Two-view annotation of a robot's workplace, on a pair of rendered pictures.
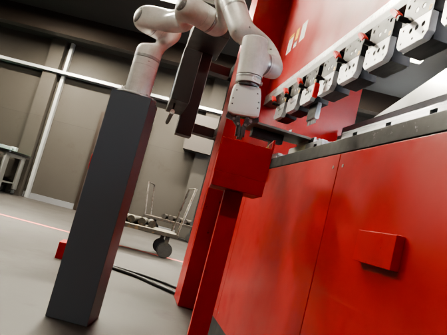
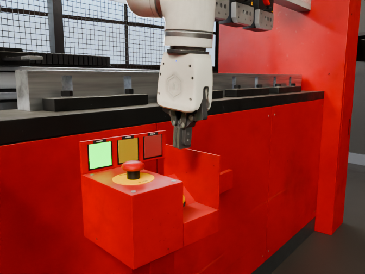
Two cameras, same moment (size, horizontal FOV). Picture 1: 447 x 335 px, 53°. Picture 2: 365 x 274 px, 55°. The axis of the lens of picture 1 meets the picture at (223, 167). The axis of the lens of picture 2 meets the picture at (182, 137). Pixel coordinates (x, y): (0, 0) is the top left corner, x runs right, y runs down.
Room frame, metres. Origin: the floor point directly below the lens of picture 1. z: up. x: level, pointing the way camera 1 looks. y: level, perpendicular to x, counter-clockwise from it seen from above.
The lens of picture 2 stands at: (1.81, 0.45, 0.95)
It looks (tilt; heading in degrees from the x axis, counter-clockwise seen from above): 10 degrees down; 229
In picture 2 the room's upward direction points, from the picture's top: straight up
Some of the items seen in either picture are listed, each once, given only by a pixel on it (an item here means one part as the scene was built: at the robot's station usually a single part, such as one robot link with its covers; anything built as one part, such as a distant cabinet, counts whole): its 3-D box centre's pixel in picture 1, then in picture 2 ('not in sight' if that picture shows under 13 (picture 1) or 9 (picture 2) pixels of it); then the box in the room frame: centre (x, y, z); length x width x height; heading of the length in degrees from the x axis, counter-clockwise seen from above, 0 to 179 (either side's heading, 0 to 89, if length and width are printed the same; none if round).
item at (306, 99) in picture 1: (316, 88); not in sight; (2.00, -0.33, 1.26); 0.15 x 0.09 x 0.17; 10
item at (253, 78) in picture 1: (249, 82); (187, 41); (1.40, -0.01, 1.01); 0.09 x 0.08 x 0.03; 92
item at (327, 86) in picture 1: (336, 77); not in sight; (1.81, -0.36, 1.26); 0.15 x 0.09 x 0.17; 10
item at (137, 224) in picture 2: (240, 165); (151, 188); (1.45, -0.05, 0.75); 0.20 x 0.16 x 0.18; 2
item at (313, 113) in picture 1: (313, 114); not in sight; (1.98, -0.33, 1.13); 0.10 x 0.02 x 0.10; 10
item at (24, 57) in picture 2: not in sight; (11, 56); (1.53, -0.58, 1.01); 0.26 x 0.12 x 0.05; 100
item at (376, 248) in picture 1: (376, 249); (219, 183); (0.94, -0.36, 0.58); 0.15 x 0.02 x 0.07; 10
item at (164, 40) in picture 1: (159, 40); not in sight; (2.03, 0.44, 1.30); 0.19 x 0.12 x 0.24; 127
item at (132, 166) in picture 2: not in sight; (133, 172); (1.50, -0.04, 0.79); 0.04 x 0.04 x 0.04
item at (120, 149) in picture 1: (105, 204); not in sight; (2.01, 0.47, 0.50); 0.18 x 0.18 x 1.00; 89
